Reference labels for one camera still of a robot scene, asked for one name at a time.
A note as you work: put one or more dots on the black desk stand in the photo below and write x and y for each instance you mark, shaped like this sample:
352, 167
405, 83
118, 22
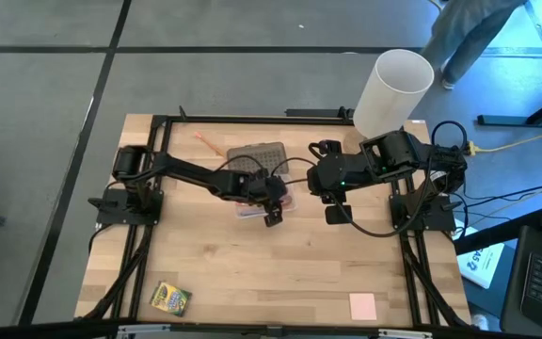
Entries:
501, 120

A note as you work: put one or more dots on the clear plastic pencil case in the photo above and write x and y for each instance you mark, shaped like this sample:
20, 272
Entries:
259, 157

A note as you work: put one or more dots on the orange pencil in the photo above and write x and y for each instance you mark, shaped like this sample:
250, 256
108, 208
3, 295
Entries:
211, 145

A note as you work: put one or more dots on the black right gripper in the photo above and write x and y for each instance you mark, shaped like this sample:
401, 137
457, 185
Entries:
329, 176

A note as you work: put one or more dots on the crayon box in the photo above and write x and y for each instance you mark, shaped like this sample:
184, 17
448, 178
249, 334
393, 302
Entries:
171, 299

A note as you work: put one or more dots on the white shade table lamp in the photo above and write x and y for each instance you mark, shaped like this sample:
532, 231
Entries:
391, 94

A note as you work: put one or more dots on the black aluminium table frame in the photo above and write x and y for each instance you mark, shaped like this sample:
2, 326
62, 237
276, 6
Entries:
252, 119

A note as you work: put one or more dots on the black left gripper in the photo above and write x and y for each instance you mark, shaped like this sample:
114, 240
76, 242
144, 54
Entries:
264, 188

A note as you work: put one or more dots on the pink sticky note pad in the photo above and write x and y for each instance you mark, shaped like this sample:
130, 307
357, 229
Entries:
363, 307

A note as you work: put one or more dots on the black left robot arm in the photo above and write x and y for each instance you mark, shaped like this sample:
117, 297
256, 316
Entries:
191, 170

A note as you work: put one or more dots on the white book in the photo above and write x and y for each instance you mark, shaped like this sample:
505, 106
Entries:
483, 263

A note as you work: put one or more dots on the silver metal bracket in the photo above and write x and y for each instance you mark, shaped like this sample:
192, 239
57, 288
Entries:
144, 329
405, 334

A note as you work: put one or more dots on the person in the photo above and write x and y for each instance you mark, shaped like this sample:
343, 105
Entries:
468, 37

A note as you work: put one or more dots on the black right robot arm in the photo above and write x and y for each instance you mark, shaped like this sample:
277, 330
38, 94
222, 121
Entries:
393, 155

